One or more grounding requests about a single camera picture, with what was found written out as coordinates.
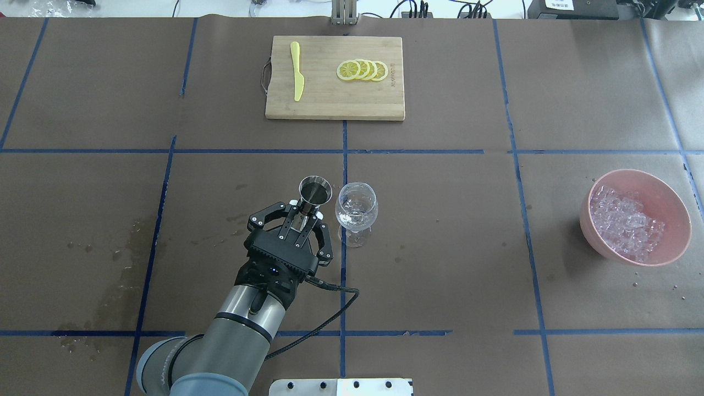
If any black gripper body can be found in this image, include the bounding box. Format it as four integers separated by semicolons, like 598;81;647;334
235;229;319;300

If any steel cocktail jigger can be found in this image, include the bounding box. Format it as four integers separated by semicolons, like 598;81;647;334
292;175;332;232

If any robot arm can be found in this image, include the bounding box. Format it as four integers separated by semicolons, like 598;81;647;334
136;199;334;395

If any clear wine glass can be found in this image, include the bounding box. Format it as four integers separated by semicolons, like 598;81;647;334
335;182;379;248

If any pile of clear ice cubes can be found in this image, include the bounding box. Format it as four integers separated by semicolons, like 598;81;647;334
589;185;666;263

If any yellow plastic knife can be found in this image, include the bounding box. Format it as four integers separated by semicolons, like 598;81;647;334
290;42;306;101

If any bamboo cutting board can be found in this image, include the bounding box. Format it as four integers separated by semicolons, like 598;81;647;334
266;35;406;122

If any lemon slice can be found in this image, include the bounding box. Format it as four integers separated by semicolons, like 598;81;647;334
354;59;370;80
370;60;389;82
336;60;362;81
363;60;378;81

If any pink bowl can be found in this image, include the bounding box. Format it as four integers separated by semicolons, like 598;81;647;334
579;169;692;268

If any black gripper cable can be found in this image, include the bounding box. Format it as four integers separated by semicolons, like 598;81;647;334
265;277;360;361

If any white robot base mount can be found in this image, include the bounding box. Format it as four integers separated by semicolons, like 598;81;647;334
268;377;414;395

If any aluminium frame post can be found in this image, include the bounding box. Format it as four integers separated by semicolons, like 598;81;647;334
331;0;359;25

